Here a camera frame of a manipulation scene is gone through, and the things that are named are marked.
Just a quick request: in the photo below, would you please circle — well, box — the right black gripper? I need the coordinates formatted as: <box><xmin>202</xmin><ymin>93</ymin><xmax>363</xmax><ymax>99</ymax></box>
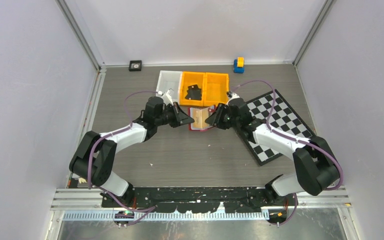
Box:
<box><xmin>205</xmin><ymin>102</ymin><xmax>241</xmax><ymax>130</ymax></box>

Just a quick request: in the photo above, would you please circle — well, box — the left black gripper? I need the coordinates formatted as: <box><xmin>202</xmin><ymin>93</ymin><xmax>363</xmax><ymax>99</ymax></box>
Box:
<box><xmin>155</xmin><ymin>102</ymin><xmax>194</xmax><ymax>128</ymax></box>

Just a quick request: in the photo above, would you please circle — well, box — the orange gold credit card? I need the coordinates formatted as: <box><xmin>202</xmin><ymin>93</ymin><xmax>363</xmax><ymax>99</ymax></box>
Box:
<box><xmin>190</xmin><ymin>107</ymin><xmax>211</xmax><ymax>131</ymax></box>

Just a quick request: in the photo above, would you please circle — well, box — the red card holder wallet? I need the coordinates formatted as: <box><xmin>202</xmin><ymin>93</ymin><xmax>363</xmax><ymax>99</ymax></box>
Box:
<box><xmin>188</xmin><ymin>105</ymin><xmax>216</xmax><ymax>132</ymax></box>

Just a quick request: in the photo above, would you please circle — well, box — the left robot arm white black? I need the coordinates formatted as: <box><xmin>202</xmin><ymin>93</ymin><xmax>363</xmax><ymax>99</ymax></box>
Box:
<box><xmin>69</xmin><ymin>96</ymin><xmax>194</xmax><ymax>207</ymax></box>

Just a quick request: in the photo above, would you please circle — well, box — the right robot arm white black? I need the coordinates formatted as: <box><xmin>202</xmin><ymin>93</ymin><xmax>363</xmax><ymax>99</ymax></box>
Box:
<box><xmin>205</xmin><ymin>97</ymin><xmax>343</xmax><ymax>205</ymax></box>

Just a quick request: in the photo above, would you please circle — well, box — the black card in bin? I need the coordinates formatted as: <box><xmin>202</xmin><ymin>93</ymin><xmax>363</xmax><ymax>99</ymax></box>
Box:
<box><xmin>184</xmin><ymin>84</ymin><xmax>202</xmax><ymax>101</ymax></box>

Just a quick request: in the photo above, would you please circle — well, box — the orange bin with cards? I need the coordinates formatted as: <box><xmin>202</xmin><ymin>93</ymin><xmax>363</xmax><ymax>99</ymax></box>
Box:
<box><xmin>179</xmin><ymin>71</ymin><xmax>205</xmax><ymax>107</ymax></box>

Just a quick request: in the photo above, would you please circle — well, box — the empty orange bin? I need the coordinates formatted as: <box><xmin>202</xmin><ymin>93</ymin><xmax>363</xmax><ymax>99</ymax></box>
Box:
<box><xmin>203</xmin><ymin>72</ymin><xmax>230</xmax><ymax>107</ymax></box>

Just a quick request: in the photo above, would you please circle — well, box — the white plastic bin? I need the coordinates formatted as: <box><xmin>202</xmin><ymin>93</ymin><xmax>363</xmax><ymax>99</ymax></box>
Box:
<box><xmin>155</xmin><ymin>70</ymin><xmax>183</xmax><ymax>104</ymax></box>

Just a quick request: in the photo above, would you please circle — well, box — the blue yellow toy block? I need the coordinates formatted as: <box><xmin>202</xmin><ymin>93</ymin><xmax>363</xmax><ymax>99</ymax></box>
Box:
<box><xmin>233</xmin><ymin>57</ymin><xmax>245</xmax><ymax>74</ymax></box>

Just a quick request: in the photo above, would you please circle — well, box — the small black square box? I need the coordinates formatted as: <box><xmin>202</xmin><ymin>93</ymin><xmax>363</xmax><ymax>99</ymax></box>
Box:
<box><xmin>128</xmin><ymin>60</ymin><xmax>143</xmax><ymax>72</ymax></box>

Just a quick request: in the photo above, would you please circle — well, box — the black white checkerboard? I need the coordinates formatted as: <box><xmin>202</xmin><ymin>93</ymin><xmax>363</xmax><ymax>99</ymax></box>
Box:
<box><xmin>242</xmin><ymin>90</ymin><xmax>316</xmax><ymax>166</ymax></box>

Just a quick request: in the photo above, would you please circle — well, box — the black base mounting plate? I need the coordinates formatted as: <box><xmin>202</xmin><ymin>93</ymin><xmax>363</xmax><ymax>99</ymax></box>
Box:
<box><xmin>100</xmin><ymin>186</ymin><xmax>298</xmax><ymax>214</ymax></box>

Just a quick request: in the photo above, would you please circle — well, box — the small beige spool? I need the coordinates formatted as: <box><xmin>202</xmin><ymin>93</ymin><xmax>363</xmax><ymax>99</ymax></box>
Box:
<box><xmin>77</xmin><ymin>177</ymin><xmax>87</xmax><ymax>184</ymax></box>

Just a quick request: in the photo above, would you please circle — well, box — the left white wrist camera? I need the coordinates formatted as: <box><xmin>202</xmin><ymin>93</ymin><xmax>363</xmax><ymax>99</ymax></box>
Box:
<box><xmin>158</xmin><ymin>88</ymin><xmax>175</xmax><ymax>106</ymax></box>

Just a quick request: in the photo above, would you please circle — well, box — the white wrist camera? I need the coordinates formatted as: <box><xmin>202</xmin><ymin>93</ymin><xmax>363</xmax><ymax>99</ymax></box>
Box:
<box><xmin>158</xmin><ymin>88</ymin><xmax>175</xmax><ymax>106</ymax></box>
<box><xmin>226</xmin><ymin>91</ymin><xmax>240</xmax><ymax>105</ymax></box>

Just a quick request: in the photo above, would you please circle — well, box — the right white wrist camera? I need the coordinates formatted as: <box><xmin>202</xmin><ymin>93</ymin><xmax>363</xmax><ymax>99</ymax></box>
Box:
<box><xmin>226</xmin><ymin>91</ymin><xmax>240</xmax><ymax>105</ymax></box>

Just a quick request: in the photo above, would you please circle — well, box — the aluminium rail frame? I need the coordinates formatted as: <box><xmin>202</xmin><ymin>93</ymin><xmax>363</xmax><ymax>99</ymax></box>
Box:
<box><xmin>51</xmin><ymin>187</ymin><xmax>352</xmax><ymax>223</ymax></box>

